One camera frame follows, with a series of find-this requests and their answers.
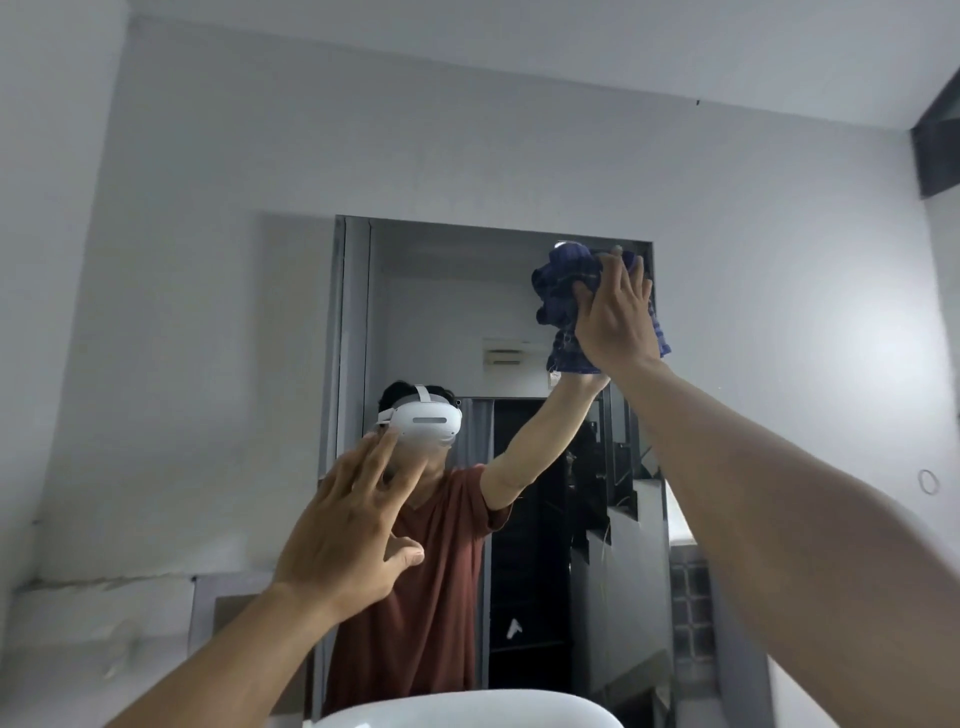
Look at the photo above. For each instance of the person's right hand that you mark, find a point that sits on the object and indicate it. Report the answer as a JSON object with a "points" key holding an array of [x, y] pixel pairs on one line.
{"points": [[615, 326]]}

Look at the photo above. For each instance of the person's left hand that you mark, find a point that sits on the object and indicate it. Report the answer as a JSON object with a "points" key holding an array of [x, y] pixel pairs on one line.
{"points": [[341, 536]]}

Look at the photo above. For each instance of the white ceramic sink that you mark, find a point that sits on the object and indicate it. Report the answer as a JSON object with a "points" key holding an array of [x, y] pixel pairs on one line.
{"points": [[465, 712]]}

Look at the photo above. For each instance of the person's left middle finger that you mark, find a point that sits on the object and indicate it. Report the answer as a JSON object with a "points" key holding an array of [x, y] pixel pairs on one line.
{"points": [[382, 459]]}

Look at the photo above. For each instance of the person's right forearm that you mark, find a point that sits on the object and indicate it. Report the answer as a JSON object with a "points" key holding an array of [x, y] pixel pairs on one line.
{"points": [[757, 517]]}

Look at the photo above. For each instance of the rectangular wall mirror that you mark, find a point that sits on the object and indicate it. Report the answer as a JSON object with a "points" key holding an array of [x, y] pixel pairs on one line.
{"points": [[427, 315]]}

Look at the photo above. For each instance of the person's left forearm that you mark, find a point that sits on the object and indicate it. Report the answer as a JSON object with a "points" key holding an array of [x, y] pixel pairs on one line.
{"points": [[240, 667]]}

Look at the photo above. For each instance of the blue checked cleaning cloth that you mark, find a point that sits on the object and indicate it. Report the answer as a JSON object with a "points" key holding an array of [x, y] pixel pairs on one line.
{"points": [[559, 289]]}

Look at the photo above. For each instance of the person's right thumb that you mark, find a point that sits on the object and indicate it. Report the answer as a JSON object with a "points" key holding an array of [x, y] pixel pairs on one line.
{"points": [[583, 296]]}

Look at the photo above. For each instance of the person's left thumb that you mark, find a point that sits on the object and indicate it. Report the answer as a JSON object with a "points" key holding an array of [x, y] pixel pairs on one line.
{"points": [[403, 556]]}

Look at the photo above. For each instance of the person's left little finger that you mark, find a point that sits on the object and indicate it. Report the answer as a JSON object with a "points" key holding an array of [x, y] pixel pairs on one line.
{"points": [[328, 484]]}

